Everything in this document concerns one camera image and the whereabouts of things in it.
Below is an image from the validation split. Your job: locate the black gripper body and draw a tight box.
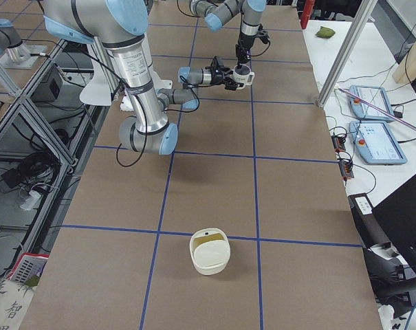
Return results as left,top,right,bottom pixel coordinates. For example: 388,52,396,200
209,56,228,86
237,32,255,52

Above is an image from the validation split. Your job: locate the white mug with handle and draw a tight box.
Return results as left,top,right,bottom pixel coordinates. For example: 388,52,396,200
232,64,255,89

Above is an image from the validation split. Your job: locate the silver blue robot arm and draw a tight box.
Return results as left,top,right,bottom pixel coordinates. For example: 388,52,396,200
188,0,270,66
43,1,239,155

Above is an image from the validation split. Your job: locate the red cylinder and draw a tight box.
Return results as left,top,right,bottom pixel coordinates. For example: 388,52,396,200
300,0,315,30

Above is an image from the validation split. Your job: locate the green bean bag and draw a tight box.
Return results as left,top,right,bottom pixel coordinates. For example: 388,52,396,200
316,26,336,39

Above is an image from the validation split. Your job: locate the metal reacher grabber stick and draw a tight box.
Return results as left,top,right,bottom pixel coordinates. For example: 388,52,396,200
334,87,416,132

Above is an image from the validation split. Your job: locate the black orange circuit board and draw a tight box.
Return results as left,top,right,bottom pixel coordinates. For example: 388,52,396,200
339,160,354,179
331,135,346,152

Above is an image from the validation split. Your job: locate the upper teach pendant tablet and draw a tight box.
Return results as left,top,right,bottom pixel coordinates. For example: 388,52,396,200
349,85,394,122

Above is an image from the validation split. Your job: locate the teach pendant tablet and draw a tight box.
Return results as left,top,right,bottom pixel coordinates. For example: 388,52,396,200
349,85,394,122
349,120,408,165

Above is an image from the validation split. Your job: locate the lower teach pendant tablet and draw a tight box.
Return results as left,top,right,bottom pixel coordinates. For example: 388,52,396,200
349,120,408,165

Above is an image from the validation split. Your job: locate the wooden plank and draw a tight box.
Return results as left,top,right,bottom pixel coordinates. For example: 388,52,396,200
394,0,416,84

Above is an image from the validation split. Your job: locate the black laptop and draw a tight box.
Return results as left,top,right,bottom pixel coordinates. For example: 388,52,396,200
373,173,416,273

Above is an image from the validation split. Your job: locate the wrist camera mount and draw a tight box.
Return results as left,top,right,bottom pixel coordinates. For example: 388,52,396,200
255,23,270,45

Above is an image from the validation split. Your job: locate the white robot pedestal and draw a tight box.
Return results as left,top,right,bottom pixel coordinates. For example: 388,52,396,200
120,70,173,113

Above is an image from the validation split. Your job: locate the aluminium frame post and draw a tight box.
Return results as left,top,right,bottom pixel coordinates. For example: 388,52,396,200
316,0,377,109

